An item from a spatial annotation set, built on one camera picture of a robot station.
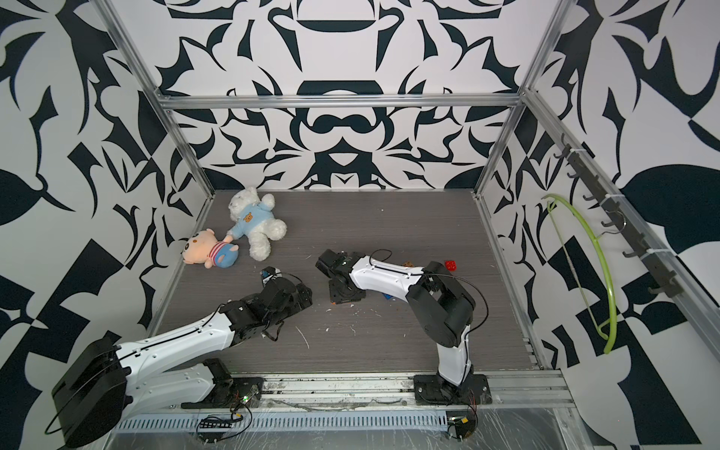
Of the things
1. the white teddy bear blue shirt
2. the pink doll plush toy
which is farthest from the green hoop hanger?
the pink doll plush toy

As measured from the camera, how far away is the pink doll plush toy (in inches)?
36.9

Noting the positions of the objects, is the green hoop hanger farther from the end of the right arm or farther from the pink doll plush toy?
the pink doll plush toy

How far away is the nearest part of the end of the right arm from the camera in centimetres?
65

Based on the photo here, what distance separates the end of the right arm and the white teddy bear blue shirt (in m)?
0.29

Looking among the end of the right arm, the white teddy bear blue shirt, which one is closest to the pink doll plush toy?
the white teddy bear blue shirt

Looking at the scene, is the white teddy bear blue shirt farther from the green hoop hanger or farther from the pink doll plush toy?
the green hoop hanger

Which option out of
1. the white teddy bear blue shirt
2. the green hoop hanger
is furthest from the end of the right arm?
the green hoop hanger

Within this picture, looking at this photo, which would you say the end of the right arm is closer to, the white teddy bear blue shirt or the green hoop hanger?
the white teddy bear blue shirt

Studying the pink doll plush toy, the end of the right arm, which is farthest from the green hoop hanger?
the pink doll plush toy

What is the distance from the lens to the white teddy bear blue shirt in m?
0.99

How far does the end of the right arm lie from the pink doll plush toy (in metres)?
0.38

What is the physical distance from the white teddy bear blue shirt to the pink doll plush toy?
6cm

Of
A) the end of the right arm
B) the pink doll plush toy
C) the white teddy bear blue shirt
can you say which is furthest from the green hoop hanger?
the pink doll plush toy

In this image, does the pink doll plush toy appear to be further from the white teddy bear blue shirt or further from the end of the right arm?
the end of the right arm
